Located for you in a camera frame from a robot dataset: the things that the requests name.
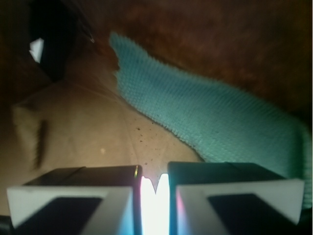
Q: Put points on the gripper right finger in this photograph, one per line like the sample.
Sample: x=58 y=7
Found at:
x=233 y=199

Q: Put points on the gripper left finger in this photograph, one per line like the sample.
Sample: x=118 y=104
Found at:
x=78 y=201

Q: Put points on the blue terry cloth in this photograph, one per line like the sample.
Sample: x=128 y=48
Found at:
x=220 y=122

